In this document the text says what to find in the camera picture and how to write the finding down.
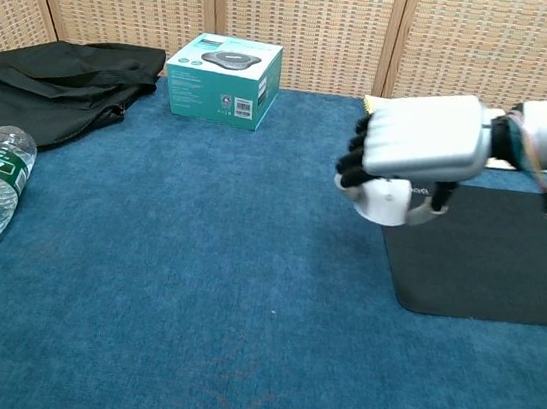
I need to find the white spiral-bound booklet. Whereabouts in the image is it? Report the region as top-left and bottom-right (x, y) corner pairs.
(356, 88), (539, 175)

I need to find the woven folding screen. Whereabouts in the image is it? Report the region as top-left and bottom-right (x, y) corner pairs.
(0, 0), (547, 137)

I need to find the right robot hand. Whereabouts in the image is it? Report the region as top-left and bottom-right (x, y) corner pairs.
(327, 79), (499, 240)

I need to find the white computer mouse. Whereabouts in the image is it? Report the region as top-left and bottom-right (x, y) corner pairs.
(346, 172), (415, 230)

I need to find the black fabric backpack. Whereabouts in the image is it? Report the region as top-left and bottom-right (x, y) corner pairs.
(0, 27), (169, 169)

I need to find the blue felt table mat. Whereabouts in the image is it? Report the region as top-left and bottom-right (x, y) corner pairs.
(0, 50), (547, 409)

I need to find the teal speakerphone box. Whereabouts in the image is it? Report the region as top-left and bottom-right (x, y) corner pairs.
(158, 28), (286, 135)

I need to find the black mouse pad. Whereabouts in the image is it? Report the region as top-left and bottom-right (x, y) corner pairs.
(371, 172), (547, 331)

